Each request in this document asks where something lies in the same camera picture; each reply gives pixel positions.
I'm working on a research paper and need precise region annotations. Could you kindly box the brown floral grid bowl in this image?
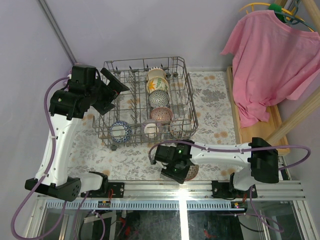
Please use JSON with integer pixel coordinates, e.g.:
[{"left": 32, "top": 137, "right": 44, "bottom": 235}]
[{"left": 185, "top": 164, "right": 200, "bottom": 181}]

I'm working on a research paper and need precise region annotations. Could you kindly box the orange diamond white bowl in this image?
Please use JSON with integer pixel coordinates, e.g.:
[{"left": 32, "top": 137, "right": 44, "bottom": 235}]
[{"left": 169, "top": 117, "right": 191, "bottom": 139}]

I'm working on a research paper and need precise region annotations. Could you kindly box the orange leaf floral bowl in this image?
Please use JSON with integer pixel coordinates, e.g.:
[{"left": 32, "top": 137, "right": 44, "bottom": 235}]
[{"left": 146, "top": 77, "right": 169, "bottom": 94}]

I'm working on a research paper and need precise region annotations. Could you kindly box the navy geometric pattern bowl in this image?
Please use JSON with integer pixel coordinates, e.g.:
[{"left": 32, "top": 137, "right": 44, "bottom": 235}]
[{"left": 148, "top": 90, "right": 170, "bottom": 108}]

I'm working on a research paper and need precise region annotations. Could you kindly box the brown diamond dotted bowl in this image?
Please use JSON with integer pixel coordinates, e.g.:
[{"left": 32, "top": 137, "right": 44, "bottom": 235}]
[{"left": 150, "top": 106, "right": 173, "bottom": 122}]

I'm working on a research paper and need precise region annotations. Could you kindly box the blue white porcelain bowl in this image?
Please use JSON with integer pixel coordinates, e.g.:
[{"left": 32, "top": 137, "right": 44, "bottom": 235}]
[{"left": 109, "top": 120, "right": 133, "bottom": 144}]

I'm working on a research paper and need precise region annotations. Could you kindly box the grey wire dish rack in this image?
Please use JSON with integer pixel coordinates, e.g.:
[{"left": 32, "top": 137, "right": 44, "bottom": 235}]
[{"left": 92, "top": 56, "right": 199, "bottom": 150}]

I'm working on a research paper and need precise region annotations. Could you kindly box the purple striped bowl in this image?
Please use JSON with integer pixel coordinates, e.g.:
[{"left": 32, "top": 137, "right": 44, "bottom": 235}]
[{"left": 141, "top": 119, "right": 161, "bottom": 140}]

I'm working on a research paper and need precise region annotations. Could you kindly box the blue stroke white bowl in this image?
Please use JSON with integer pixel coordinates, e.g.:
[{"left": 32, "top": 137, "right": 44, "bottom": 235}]
[{"left": 146, "top": 66, "right": 166, "bottom": 81}]

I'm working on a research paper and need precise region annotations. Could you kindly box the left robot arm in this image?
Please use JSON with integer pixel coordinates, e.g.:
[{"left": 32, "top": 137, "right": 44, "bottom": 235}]
[{"left": 24, "top": 64, "right": 129, "bottom": 202}]

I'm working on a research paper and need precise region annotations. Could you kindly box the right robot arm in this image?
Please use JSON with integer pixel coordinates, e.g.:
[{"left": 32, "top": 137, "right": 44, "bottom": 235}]
[{"left": 149, "top": 137, "right": 279, "bottom": 198}]

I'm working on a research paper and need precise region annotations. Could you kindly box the pink t-shirt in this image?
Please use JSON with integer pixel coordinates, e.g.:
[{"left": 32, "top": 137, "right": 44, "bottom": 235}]
[{"left": 221, "top": 10, "right": 320, "bottom": 128}]

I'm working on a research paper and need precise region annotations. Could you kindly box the yellow hanger hoop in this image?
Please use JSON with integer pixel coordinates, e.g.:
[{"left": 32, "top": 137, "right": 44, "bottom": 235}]
[{"left": 239, "top": 0, "right": 316, "bottom": 32}]

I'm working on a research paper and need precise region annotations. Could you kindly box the green hanger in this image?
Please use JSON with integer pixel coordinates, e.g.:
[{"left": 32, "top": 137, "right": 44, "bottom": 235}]
[{"left": 268, "top": 3, "right": 291, "bottom": 24}]

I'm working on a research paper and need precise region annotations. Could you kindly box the aluminium rail frame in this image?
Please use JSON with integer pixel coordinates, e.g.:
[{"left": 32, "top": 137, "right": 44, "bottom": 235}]
[{"left": 37, "top": 180, "right": 306, "bottom": 211}]

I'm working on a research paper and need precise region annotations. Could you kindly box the wooden tray frame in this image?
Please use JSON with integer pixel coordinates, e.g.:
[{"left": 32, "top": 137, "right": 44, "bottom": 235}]
[{"left": 226, "top": 66, "right": 282, "bottom": 144}]

